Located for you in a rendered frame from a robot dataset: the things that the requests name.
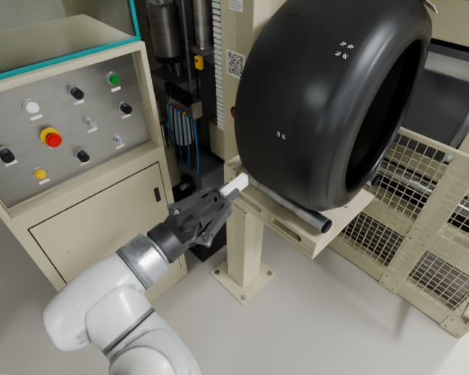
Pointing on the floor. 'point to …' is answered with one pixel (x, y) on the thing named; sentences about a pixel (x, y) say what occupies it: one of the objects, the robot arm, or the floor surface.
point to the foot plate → (243, 295)
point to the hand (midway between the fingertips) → (234, 187)
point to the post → (254, 12)
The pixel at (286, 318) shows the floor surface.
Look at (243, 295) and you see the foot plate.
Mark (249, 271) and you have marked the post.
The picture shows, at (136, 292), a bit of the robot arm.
